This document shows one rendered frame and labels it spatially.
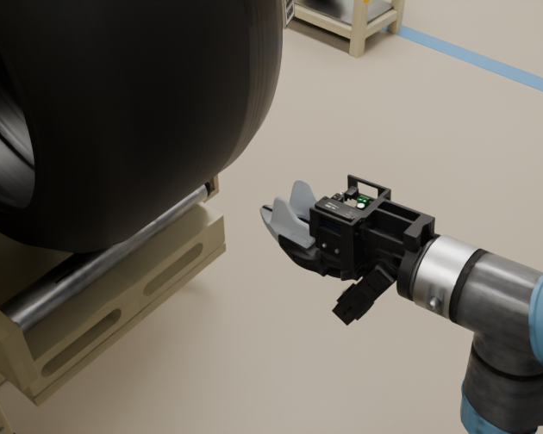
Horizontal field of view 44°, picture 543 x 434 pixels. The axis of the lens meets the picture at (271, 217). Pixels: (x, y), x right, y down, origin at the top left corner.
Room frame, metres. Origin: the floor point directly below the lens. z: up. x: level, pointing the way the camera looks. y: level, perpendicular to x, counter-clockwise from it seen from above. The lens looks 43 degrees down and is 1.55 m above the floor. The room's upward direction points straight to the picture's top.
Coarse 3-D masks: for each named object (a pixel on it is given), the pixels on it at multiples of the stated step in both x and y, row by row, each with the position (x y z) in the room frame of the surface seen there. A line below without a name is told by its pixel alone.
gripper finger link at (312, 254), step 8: (280, 240) 0.53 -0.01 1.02; (288, 240) 0.52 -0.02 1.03; (288, 248) 0.52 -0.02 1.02; (296, 248) 0.51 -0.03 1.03; (304, 248) 0.51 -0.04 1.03; (312, 248) 0.51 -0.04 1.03; (288, 256) 0.51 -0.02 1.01; (296, 256) 0.50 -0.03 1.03; (304, 256) 0.50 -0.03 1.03; (312, 256) 0.49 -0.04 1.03; (320, 256) 0.50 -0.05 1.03; (304, 264) 0.49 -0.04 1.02; (312, 264) 0.49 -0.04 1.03; (320, 264) 0.49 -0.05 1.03; (320, 272) 0.48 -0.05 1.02; (328, 272) 0.48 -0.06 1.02
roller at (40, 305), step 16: (208, 192) 0.75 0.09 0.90; (176, 208) 0.71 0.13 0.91; (160, 224) 0.68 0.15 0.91; (128, 240) 0.64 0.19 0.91; (144, 240) 0.65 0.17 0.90; (80, 256) 0.60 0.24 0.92; (96, 256) 0.61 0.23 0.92; (112, 256) 0.61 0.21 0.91; (48, 272) 0.58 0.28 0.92; (64, 272) 0.57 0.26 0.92; (80, 272) 0.58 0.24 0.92; (96, 272) 0.59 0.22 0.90; (32, 288) 0.55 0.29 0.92; (48, 288) 0.55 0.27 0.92; (64, 288) 0.56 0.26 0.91; (80, 288) 0.57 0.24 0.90; (16, 304) 0.52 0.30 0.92; (32, 304) 0.53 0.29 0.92; (48, 304) 0.53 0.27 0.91; (16, 320) 0.50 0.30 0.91; (32, 320) 0.51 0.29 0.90
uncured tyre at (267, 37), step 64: (0, 0) 0.52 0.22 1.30; (64, 0) 0.51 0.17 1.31; (128, 0) 0.53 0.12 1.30; (192, 0) 0.58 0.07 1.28; (256, 0) 0.64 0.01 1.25; (0, 64) 0.94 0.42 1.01; (64, 64) 0.50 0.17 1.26; (128, 64) 0.51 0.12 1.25; (192, 64) 0.56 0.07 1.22; (256, 64) 0.63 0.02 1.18; (0, 128) 0.84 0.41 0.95; (64, 128) 0.49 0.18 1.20; (128, 128) 0.50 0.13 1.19; (192, 128) 0.56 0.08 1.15; (256, 128) 0.66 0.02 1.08; (0, 192) 0.73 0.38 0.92; (64, 192) 0.51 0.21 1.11; (128, 192) 0.51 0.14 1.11; (192, 192) 0.64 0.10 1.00
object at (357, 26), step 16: (304, 0) 3.03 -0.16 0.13; (320, 0) 3.03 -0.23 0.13; (336, 0) 3.03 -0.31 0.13; (352, 0) 3.03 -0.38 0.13; (368, 0) 2.75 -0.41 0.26; (400, 0) 2.95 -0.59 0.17; (304, 16) 2.94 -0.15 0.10; (320, 16) 2.89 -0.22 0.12; (336, 16) 2.86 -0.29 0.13; (352, 16) 2.86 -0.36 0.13; (368, 16) 2.86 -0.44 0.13; (384, 16) 2.89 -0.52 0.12; (400, 16) 2.97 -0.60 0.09; (336, 32) 2.81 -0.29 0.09; (352, 32) 2.75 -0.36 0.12; (368, 32) 2.78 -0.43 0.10; (352, 48) 2.75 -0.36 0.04
